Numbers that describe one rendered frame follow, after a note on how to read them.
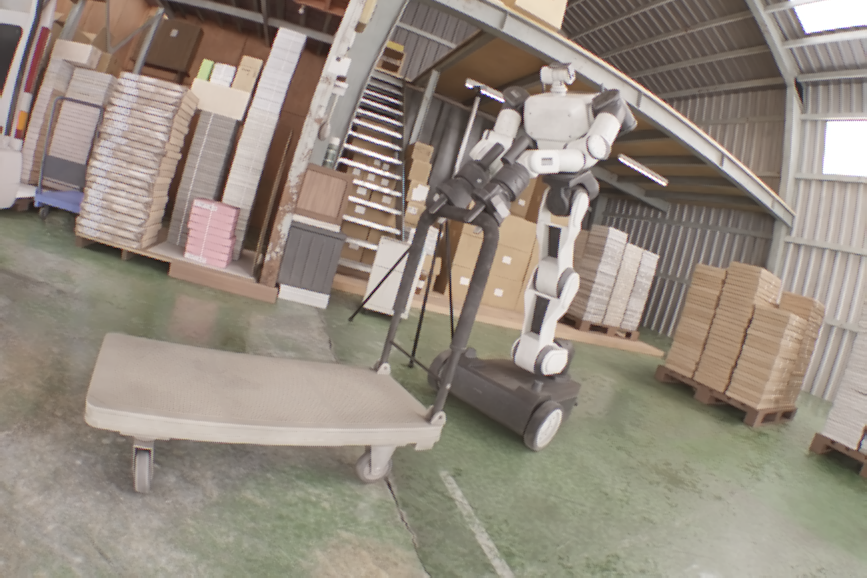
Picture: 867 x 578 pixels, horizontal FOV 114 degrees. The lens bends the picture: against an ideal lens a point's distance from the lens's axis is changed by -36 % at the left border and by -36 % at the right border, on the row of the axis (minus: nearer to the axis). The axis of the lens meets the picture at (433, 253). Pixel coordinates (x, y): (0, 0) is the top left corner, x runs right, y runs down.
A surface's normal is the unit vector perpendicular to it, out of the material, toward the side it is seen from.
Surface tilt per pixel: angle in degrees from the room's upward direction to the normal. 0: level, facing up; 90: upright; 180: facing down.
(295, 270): 90
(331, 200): 90
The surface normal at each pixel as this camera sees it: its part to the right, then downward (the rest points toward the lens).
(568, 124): -0.68, 0.39
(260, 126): 0.32, 0.14
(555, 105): -0.56, -0.36
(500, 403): -0.68, -0.16
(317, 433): 0.54, 0.21
